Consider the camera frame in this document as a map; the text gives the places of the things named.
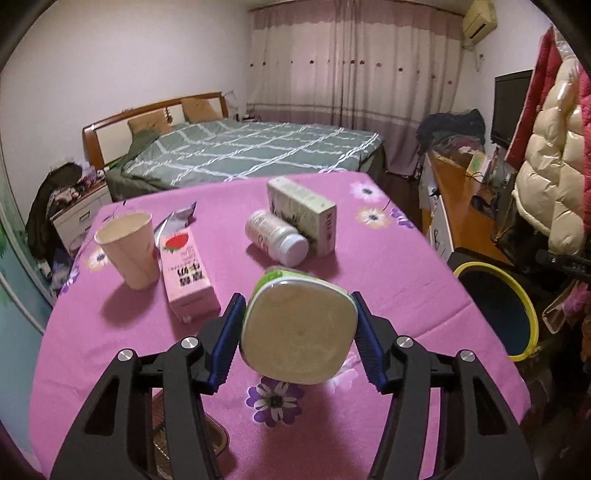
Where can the green label yogurt bottle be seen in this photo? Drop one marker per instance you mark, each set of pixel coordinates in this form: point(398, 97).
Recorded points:
point(297, 328)

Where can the brown pillow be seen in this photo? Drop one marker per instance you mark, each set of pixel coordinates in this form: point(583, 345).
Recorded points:
point(154, 121)
point(198, 110)

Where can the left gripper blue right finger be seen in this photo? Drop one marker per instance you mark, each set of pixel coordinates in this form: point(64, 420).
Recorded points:
point(372, 353)

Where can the brown pillow right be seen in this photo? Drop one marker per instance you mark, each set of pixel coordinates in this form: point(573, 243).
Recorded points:
point(198, 110)

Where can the sliding wardrobe door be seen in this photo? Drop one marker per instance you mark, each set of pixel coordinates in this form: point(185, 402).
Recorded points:
point(26, 304)

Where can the brown tray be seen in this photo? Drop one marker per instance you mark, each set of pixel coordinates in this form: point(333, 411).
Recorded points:
point(186, 440)

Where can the pile of clothes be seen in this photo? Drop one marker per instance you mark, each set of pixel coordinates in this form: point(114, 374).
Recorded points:
point(439, 126)

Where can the wooden headboard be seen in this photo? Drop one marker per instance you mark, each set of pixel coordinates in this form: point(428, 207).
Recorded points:
point(109, 139)

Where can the white pill bottle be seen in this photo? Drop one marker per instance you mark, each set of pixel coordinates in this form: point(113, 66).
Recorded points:
point(280, 241)

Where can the white nightstand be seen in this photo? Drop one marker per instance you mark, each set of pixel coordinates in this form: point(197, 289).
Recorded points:
point(73, 222)

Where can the cream puffer jacket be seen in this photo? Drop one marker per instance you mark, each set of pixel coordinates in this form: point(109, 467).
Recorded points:
point(554, 175)

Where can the yellow rimmed trash bin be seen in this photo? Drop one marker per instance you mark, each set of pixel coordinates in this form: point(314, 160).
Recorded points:
point(505, 305)

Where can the wall air conditioner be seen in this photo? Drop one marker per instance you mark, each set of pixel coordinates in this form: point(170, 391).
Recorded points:
point(479, 21)

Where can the brown pillow left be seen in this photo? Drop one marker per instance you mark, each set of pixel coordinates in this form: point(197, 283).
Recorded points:
point(154, 121)

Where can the dark clothes on nightstand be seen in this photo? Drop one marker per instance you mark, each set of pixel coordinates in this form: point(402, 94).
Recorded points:
point(42, 238)

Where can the red puffer jacket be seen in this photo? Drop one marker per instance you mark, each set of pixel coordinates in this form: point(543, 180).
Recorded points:
point(535, 101)

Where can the tall green pink box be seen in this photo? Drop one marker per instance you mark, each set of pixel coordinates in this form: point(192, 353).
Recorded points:
point(311, 213)

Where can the pink strawberry milk carton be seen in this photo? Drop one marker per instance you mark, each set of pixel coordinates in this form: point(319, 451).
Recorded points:
point(189, 290)

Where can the bed with green quilt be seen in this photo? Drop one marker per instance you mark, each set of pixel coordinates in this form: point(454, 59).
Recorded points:
point(227, 150)

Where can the black television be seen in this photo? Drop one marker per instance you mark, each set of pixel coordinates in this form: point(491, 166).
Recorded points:
point(509, 98)

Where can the pink floral garment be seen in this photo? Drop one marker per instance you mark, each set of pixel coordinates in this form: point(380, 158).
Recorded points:
point(572, 305)

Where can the pink white curtain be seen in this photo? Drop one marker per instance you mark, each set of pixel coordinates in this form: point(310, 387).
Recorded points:
point(376, 66)

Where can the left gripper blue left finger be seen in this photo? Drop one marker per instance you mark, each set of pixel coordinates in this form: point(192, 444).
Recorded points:
point(221, 340)

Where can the wooden low cabinet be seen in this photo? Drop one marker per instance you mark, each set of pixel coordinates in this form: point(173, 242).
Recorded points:
point(450, 222)

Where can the beige paper cup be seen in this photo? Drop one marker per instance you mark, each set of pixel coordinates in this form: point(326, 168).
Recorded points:
point(128, 242)

